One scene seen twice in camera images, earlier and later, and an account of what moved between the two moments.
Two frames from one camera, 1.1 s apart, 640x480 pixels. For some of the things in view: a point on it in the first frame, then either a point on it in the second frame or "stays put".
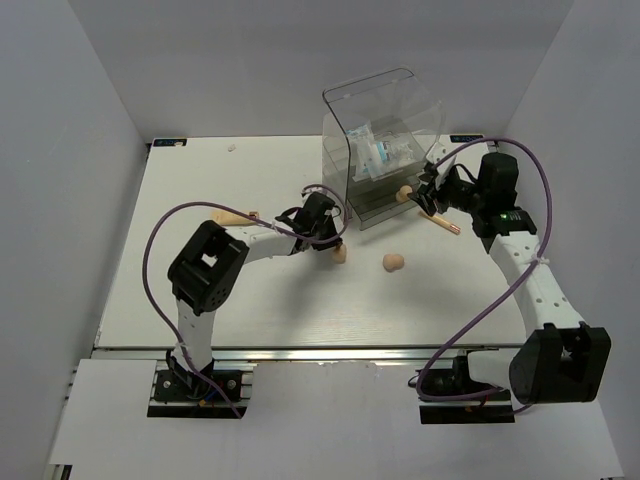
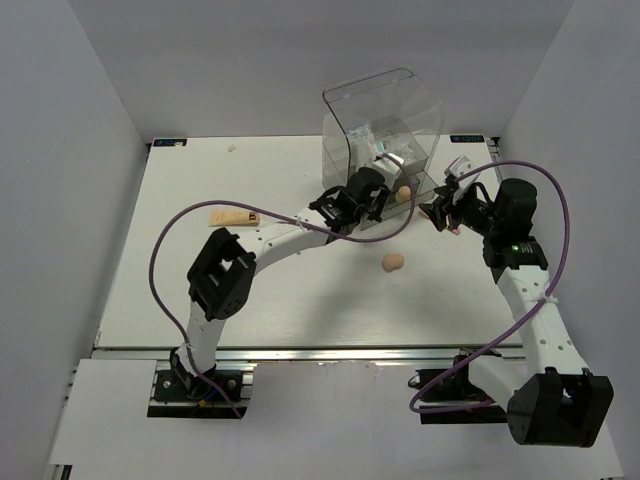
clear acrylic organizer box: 378,133 stays put
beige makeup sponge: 392,262 stays put
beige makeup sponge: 402,194 stays put
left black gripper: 325,246 -> 382,195
